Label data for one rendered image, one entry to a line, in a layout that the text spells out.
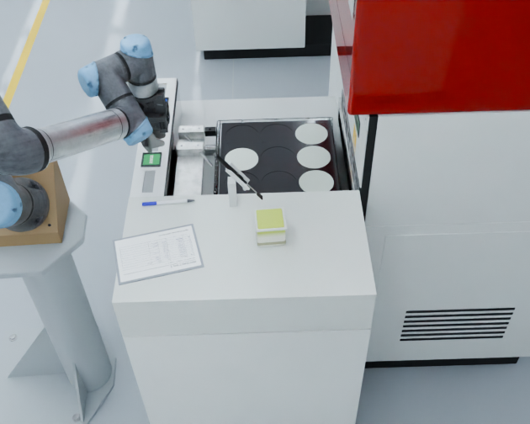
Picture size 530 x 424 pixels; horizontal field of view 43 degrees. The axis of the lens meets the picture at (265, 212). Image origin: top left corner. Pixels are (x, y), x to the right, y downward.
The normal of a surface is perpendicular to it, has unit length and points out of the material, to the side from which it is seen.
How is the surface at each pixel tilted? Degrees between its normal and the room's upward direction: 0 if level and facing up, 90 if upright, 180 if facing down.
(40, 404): 0
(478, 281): 90
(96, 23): 0
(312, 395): 90
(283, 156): 0
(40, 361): 90
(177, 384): 90
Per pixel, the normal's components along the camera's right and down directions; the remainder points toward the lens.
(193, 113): -0.02, -0.69
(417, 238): 0.02, 0.73
